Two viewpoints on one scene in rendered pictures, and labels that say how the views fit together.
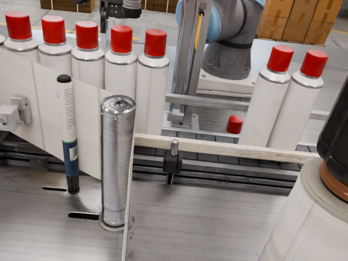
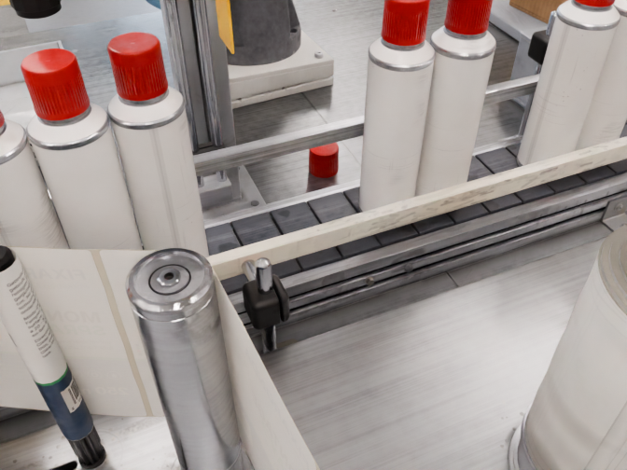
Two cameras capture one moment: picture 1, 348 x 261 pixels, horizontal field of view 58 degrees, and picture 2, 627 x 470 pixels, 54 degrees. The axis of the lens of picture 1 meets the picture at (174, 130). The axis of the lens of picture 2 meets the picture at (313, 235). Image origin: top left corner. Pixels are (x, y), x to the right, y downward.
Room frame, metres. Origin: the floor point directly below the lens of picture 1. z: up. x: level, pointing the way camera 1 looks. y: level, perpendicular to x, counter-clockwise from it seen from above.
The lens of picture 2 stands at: (0.09, 0.07, 1.26)
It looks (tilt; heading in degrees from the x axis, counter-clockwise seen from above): 43 degrees down; 340
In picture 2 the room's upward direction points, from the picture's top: straight up
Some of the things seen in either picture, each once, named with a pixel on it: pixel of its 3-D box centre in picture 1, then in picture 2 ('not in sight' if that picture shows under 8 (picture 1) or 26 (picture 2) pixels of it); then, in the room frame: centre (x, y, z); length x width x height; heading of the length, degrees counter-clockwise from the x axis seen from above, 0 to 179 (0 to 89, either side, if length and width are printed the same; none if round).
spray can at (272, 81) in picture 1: (264, 104); (395, 115); (0.49, -0.15, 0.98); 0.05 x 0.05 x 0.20
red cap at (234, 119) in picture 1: (234, 124); (324, 157); (0.63, -0.14, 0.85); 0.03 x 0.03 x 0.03
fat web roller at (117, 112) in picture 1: (116, 169); (196, 395); (0.28, 0.06, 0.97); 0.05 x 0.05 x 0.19
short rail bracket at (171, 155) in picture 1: (172, 168); (268, 313); (0.39, -0.01, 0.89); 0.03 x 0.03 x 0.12; 3
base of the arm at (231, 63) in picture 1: (228, 53); (245, 6); (0.89, -0.12, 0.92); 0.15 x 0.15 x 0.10
